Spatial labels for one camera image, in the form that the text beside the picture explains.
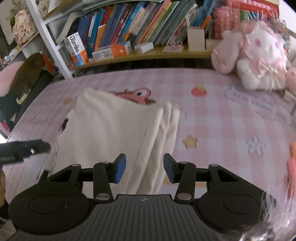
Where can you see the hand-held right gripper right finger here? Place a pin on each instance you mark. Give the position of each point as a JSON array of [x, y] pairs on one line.
[[170, 168]]

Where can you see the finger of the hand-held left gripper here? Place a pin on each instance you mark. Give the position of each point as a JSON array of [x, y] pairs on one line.
[[37, 147]]

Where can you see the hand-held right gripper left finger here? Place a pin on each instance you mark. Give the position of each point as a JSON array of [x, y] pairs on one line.
[[120, 168]]

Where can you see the cream printed t-shirt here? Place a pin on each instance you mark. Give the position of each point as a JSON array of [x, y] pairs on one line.
[[111, 129]]

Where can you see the pink checked printed mat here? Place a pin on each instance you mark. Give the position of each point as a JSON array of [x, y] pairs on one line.
[[219, 129]]

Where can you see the brown jacket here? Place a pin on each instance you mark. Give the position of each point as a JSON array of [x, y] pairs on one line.
[[27, 74]]

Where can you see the pink cushion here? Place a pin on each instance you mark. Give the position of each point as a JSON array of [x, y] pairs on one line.
[[9, 76]]

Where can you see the orange red tool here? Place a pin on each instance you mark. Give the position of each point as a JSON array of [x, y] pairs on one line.
[[47, 61]]

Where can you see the white orange toothpaste box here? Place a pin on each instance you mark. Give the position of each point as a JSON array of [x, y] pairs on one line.
[[113, 51], [76, 49]]

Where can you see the white wooden bookshelf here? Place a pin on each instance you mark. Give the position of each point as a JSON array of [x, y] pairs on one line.
[[44, 39]]

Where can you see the pink floral doll decoration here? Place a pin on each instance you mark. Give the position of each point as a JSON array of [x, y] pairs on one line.
[[23, 27]]

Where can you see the pink hair clips card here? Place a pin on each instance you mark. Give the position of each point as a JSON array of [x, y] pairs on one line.
[[173, 47]]

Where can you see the white plug adapter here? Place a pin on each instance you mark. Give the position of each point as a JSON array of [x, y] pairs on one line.
[[143, 47]]

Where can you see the large grey leaning book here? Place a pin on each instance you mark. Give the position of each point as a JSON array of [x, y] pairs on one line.
[[67, 27]]

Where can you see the small white open box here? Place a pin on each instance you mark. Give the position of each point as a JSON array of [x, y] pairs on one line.
[[211, 45]]

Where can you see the white pen holder box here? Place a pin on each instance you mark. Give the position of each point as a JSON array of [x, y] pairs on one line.
[[196, 39]]

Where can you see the pink white plush toy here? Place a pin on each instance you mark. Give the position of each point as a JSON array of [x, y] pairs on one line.
[[256, 53]]

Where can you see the row of colourful books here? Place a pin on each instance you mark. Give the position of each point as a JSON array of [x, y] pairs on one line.
[[143, 20]]

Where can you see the clear foil gift wrap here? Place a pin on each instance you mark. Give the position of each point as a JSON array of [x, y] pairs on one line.
[[281, 30]]

